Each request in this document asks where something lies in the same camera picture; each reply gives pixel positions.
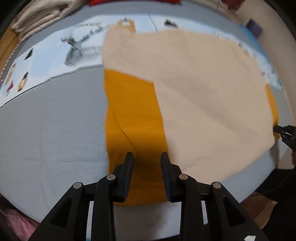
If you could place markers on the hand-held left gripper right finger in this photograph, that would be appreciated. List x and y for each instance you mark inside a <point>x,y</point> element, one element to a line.
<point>165,172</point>

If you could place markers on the dark red round cushion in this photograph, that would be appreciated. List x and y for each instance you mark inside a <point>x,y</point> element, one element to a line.
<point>233,4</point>

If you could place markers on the orange garment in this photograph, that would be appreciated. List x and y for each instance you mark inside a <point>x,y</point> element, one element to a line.
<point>131,115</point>

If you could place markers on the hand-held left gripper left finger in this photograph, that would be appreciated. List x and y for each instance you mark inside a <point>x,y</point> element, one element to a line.
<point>128,171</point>

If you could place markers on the wooden bed frame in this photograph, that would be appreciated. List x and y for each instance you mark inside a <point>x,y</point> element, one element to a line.
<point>7,48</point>

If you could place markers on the grey bed mattress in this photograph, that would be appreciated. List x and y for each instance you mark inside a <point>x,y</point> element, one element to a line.
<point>57,139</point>

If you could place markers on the folded cream blanket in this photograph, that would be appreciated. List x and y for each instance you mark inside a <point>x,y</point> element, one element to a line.
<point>44,16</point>

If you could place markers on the red knit cloth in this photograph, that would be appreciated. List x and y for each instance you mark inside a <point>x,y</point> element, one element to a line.
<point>134,1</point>

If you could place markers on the purple rolled mat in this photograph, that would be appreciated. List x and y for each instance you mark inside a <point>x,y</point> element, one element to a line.
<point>254,27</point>

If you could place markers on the light blue printed blanket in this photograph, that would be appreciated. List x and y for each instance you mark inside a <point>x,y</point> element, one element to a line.
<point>46,62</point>

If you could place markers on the orange and cream cloth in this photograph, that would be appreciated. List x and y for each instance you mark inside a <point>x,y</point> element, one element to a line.
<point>203,97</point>

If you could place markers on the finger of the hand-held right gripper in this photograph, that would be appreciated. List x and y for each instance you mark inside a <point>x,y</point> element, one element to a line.
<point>286,134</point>

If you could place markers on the pink cloth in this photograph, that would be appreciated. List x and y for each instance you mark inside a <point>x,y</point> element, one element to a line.
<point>16,224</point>

